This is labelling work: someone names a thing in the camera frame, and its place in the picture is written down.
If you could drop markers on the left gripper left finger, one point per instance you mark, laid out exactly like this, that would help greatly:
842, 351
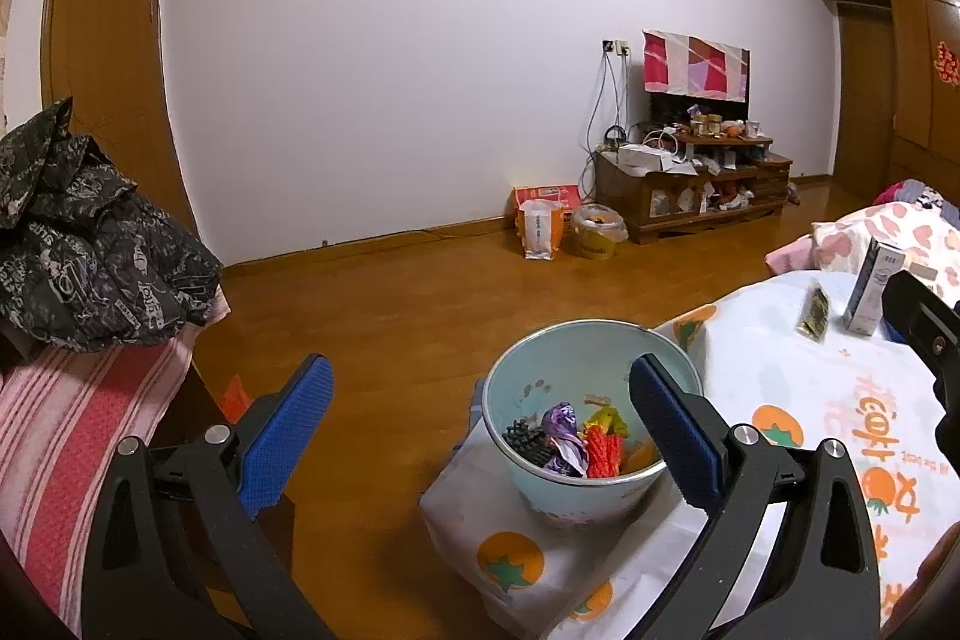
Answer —
261, 451

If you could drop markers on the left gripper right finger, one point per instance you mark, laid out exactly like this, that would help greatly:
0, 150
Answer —
690, 434

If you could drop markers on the yellow plastic wrapper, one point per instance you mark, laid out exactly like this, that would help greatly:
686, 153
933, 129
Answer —
609, 421

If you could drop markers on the red foam fruit net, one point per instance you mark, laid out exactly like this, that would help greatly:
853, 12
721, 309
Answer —
604, 449

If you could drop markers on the purple wrapper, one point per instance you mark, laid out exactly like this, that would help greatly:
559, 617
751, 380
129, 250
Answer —
568, 454

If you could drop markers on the black foam fruit net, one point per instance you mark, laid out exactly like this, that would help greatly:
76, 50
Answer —
530, 442

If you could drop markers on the red orange snack wrapper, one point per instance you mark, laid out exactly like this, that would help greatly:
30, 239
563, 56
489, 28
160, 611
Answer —
640, 458

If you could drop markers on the orange plastic bag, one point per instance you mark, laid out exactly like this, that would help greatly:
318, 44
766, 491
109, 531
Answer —
235, 401

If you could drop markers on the tall white grey carton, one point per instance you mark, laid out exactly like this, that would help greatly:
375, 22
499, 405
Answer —
864, 309

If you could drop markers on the pink heart pattern quilt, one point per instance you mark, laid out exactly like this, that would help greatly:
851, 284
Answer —
911, 216

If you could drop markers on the gold black foil packet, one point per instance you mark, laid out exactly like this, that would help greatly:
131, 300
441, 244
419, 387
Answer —
814, 317

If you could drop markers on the pink striped towel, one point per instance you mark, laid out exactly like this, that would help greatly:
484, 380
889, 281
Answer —
62, 417

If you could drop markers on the clear plastic jar on floor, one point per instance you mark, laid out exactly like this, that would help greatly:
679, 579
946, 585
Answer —
598, 231

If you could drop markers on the dark wooden tv stand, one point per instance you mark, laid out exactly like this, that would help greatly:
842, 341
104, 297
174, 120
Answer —
712, 184

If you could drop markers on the black patterned jacket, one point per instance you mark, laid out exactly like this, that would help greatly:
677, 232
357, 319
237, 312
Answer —
87, 261

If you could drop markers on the white orange paper bag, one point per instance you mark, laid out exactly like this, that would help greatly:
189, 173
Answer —
541, 228

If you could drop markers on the red white box on floor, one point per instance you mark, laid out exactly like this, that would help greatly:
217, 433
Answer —
566, 196

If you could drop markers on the brown wooden wardrobe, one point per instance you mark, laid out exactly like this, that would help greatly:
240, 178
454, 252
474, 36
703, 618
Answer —
898, 95

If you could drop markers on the tv with patchwork cover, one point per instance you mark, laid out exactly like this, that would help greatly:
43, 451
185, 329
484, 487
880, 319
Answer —
689, 67

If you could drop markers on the brown wooden door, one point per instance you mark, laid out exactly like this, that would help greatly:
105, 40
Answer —
106, 56

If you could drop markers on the white wall power outlet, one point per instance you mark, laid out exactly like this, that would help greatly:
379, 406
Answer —
617, 46

